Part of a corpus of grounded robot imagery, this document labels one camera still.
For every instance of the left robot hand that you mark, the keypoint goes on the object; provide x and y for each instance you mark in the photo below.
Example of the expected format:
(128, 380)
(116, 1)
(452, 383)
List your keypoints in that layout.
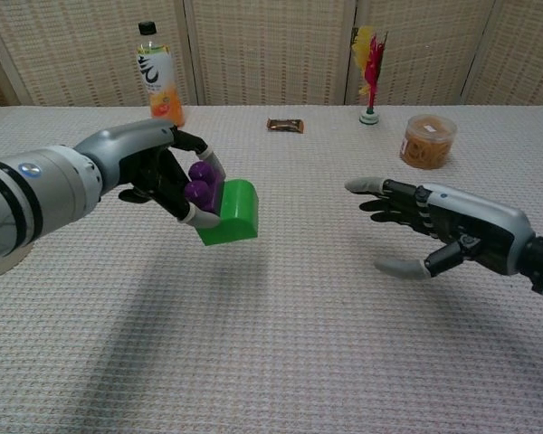
(136, 153)

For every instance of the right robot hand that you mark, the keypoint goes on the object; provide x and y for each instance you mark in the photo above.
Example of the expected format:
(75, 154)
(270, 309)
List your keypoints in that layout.
(461, 217)

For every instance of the purple toy block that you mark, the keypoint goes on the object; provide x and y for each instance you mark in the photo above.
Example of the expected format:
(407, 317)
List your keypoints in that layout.
(203, 187)

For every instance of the green toy block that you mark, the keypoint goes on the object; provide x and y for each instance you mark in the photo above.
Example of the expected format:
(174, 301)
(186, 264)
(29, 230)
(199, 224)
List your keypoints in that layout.
(237, 212)

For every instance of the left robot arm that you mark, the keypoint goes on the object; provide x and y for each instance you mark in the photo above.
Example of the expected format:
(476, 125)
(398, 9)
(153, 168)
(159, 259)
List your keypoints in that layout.
(27, 199)

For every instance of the orange juice bottle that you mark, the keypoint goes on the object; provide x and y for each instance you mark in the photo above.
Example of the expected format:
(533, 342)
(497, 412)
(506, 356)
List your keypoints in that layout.
(160, 77)

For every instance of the rubber band plastic jar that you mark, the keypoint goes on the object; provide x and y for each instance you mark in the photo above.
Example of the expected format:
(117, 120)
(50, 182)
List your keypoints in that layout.
(427, 142)

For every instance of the brown snack wrapper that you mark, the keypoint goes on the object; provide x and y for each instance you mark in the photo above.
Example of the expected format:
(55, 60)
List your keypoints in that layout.
(285, 125)

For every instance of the woven folding screen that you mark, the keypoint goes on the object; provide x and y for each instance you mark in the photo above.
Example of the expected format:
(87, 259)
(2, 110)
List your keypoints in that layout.
(271, 50)

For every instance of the feather shuttlecock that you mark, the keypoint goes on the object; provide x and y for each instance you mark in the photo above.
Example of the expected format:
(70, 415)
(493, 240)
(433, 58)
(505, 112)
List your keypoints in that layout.
(370, 68)

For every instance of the beige ceramic bowl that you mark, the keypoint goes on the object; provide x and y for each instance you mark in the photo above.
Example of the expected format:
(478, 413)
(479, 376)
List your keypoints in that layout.
(0, 267)

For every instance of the white woven tablecloth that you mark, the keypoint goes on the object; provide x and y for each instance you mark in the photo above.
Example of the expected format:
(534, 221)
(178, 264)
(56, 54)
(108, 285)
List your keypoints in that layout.
(298, 339)

